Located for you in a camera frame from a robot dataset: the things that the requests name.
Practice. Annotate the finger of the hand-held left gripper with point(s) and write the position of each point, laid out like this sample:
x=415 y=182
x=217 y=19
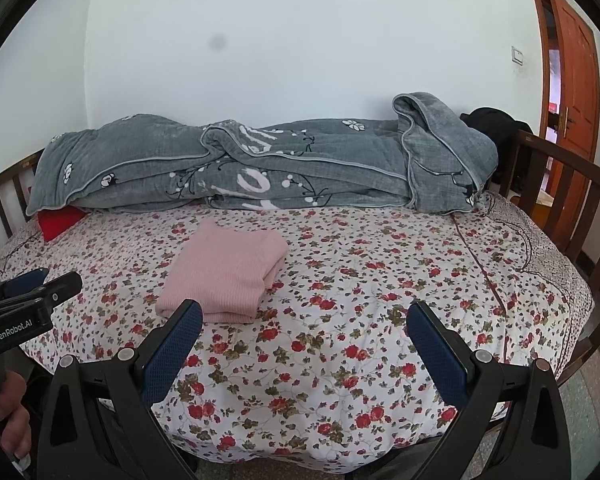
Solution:
x=62 y=285
x=25 y=278

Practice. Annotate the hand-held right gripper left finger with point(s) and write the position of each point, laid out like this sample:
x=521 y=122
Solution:
x=175 y=350

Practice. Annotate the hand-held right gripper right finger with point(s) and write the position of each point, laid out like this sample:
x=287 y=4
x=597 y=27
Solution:
x=435 y=350

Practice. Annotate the pink knit sweater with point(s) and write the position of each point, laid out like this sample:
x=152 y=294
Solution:
x=220 y=270

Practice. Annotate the person's left hand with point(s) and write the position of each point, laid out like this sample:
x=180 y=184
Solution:
x=12 y=410

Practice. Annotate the red pillow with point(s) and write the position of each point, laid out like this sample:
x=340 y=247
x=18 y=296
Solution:
x=57 y=222

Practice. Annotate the floral bed sheet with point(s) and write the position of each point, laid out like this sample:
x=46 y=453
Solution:
x=355 y=310

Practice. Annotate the grey flower print blanket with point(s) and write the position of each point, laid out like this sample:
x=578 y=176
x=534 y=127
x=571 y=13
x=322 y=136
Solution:
x=330 y=160

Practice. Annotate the black garment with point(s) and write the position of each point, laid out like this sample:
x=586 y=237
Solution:
x=490 y=122

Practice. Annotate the brown wooden door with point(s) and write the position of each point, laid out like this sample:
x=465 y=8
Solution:
x=575 y=60

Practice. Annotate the dark wooden bed frame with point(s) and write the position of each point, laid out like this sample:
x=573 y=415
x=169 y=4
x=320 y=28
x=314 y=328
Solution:
x=555 y=150

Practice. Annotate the white wall switch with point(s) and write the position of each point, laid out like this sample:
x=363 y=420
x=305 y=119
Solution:
x=518 y=55

